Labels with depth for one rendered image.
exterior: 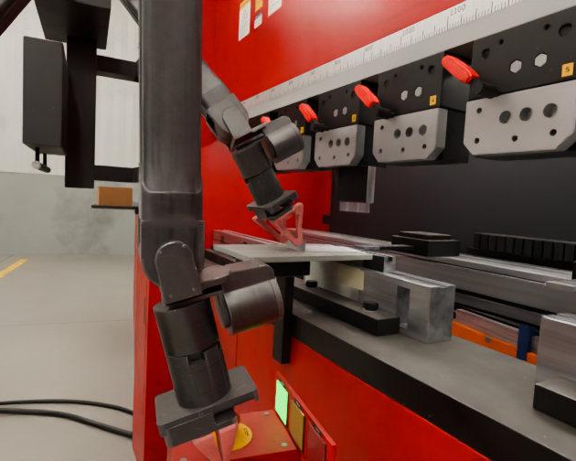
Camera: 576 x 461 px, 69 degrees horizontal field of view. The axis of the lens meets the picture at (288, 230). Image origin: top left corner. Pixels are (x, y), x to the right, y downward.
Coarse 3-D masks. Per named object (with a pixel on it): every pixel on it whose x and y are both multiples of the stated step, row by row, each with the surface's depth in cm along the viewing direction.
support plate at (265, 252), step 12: (228, 252) 78; (240, 252) 74; (252, 252) 75; (264, 252) 76; (276, 252) 77; (288, 252) 78; (300, 252) 79; (312, 252) 80; (324, 252) 81; (336, 252) 82; (348, 252) 83; (360, 252) 84
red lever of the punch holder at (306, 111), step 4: (300, 104) 95; (304, 104) 94; (300, 108) 95; (304, 108) 93; (308, 108) 94; (304, 112) 93; (308, 112) 92; (312, 112) 93; (304, 116) 93; (308, 116) 92; (312, 116) 91; (316, 116) 92; (308, 120) 92; (312, 120) 91; (316, 120) 92; (312, 124) 89; (316, 124) 89; (320, 124) 90; (324, 124) 90; (312, 128) 89; (316, 128) 89; (320, 128) 90; (324, 128) 90; (328, 128) 91; (320, 132) 91
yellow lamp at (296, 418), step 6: (294, 408) 55; (294, 414) 55; (300, 414) 53; (294, 420) 55; (300, 420) 53; (294, 426) 55; (300, 426) 53; (294, 432) 55; (300, 432) 53; (294, 438) 55; (300, 438) 53; (300, 444) 53
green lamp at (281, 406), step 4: (280, 384) 61; (276, 388) 62; (280, 388) 61; (276, 392) 62; (280, 392) 61; (284, 392) 59; (276, 396) 62; (280, 396) 60; (284, 396) 59; (276, 400) 62; (280, 400) 60; (284, 400) 59; (276, 404) 62; (280, 404) 60; (284, 404) 59; (276, 408) 62; (280, 408) 60; (284, 408) 59; (280, 412) 60; (284, 412) 58; (280, 416) 60; (284, 416) 58; (284, 420) 58
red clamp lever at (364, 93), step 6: (360, 90) 76; (366, 90) 76; (360, 96) 76; (366, 96) 75; (372, 96) 75; (366, 102) 75; (372, 102) 74; (378, 102) 74; (372, 108) 74; (378, 108) 72; (384, 108) 73; (372, 114) 73; (378, 114) 72; (384, 114) 72; (390, 114) 73
